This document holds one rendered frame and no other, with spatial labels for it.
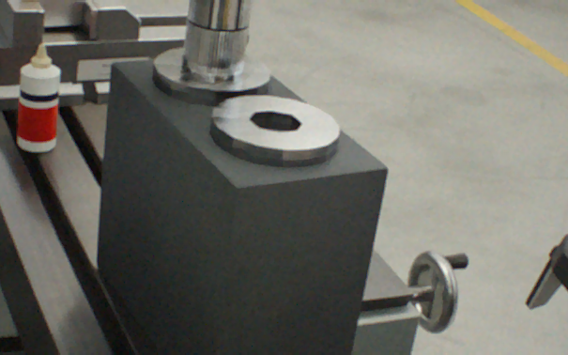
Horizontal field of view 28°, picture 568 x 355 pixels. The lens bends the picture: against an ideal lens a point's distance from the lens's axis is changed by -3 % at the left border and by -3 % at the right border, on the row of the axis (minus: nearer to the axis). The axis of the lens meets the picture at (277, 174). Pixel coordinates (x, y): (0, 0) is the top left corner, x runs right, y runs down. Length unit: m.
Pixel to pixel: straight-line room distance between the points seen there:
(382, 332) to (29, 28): 0.55
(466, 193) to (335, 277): 2.61
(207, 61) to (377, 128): 2.89
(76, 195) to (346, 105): 2.80
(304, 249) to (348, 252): 0.04
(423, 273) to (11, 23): 0.70
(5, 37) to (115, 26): 0.12
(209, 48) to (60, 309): 0.25
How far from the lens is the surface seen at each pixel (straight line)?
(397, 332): 1.44
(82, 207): 1.10
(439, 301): 1.62
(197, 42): 0.87
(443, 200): 3.36
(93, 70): 1.31
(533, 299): 0.97
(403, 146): 3.65
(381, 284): 1.44
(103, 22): 1.29
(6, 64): 1.28
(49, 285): 0.98
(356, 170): 0.80
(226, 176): 0.76
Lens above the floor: 1.45
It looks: 26 degrees down
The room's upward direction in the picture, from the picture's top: 9 degrees clockwise
